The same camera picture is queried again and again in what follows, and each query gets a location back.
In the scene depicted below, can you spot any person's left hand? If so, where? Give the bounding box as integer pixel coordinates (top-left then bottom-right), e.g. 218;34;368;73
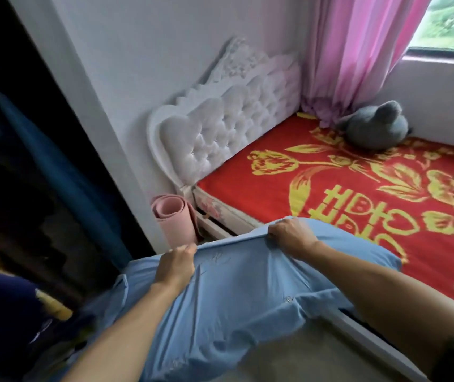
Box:
153;243;198;289

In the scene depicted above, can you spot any person's right hand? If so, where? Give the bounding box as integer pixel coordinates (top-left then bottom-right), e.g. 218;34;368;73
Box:
268;218;320;261

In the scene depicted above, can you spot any light blue shirt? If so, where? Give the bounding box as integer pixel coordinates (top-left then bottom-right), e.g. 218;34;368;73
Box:
68;216;404;382

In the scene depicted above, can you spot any person's left forearm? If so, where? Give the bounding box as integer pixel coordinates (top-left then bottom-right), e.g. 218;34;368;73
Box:
61;281;190;382

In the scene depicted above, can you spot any person's right forearm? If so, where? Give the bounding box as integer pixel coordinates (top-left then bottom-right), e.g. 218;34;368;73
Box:
303;241;454;378

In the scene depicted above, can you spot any rolled pink mat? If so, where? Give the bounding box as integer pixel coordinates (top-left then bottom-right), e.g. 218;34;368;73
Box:
151;194;200;249

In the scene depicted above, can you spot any red floral bed sheet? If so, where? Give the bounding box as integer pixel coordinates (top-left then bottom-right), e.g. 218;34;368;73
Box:
198;112;454;315

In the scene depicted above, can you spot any white tufted headboard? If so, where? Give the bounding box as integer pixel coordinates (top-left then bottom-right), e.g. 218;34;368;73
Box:
147;37;302;190

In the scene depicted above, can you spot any grey plush toy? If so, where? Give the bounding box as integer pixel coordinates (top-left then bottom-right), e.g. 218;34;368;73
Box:
335;100;412;151

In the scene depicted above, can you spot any yellow garment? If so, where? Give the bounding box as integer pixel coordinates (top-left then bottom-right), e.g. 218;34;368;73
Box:
0;239;74;322

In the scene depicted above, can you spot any hanging teal garment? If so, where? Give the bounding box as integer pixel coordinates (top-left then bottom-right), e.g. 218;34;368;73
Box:
0;90;133;271

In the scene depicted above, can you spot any pink curtain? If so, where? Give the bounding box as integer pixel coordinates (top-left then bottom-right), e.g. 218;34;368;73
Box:
301;0;435;128

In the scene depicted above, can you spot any dark blue garment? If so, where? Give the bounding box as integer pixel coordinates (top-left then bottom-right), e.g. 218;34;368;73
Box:
0;265;52;382

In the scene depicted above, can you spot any window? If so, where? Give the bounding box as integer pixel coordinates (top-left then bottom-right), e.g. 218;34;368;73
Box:
402;0;454;65

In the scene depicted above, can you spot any white bed frame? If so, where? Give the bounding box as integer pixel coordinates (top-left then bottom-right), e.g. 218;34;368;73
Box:
179;185;431;382

